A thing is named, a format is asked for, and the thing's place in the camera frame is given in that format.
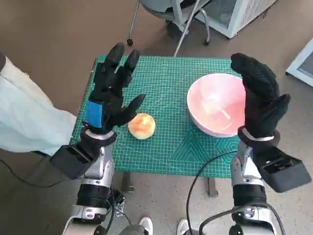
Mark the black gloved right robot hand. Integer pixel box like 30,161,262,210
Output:
230,52,291,140

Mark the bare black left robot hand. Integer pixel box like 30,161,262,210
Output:
83,42,147,135

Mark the pink bowl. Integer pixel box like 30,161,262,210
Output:
187,73,246,138

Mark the round toy bread bun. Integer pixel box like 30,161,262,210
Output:
128,113,157,140

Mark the white vented appliance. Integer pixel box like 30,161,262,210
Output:
285,38,313,88

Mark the green cutting mat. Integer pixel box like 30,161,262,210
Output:
69,55,247,178

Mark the grey table leg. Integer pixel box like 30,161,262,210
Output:
121,171,134,192
207,177,219,197

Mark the white mesh cabinet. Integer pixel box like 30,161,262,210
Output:
195,0,279,39

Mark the black bar with metal clamp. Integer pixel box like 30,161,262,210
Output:
107,188,126,217

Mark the silver metal pole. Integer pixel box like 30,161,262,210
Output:
173,0,200,58

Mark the grey office chair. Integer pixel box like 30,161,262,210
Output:
126,0,212,46

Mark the white shoe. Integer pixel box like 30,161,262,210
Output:
176,219,191,235
138,216,154,235

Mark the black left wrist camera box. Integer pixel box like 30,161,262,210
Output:
50,143,95,181

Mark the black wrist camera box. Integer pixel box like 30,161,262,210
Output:
258,145,306,194
50,143,95,181

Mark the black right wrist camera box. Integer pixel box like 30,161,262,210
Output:
258,145,306,194

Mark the black floor cable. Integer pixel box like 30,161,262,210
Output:
0,159,64,188

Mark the thin black cable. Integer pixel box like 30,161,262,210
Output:
185,150,237,235

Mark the thick black robot cable loop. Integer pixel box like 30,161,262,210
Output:
198,209,235,235

